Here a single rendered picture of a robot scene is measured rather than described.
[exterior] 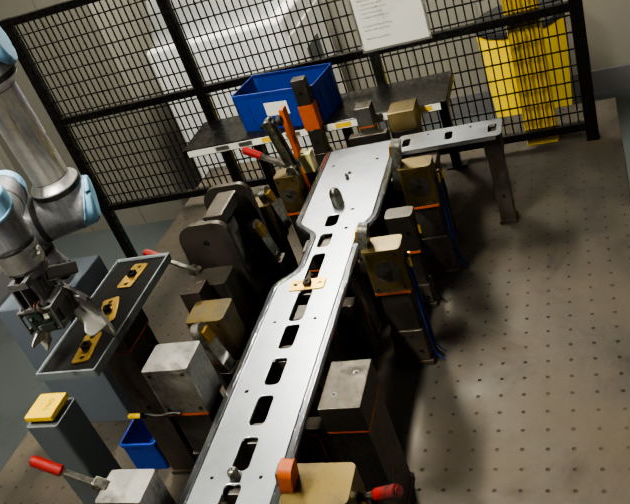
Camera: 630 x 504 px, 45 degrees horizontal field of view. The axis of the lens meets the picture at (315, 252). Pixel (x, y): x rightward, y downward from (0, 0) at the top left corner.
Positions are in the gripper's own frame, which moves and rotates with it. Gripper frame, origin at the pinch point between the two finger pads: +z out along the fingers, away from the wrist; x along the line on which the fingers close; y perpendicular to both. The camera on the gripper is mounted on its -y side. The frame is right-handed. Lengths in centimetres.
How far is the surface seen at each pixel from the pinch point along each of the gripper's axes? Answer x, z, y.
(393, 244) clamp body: 58, 13, -31
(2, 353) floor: -177, 118, -169
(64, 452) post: -2.5, 10.5, 18.0
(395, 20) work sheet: 63, -5, -128
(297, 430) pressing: 39.4, 18.0, 14.2
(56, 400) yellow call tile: -1.1, 1.7, 13.8
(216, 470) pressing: 25.3, 17.7, 20.9
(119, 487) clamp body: 11.3, 11.7, 27.0
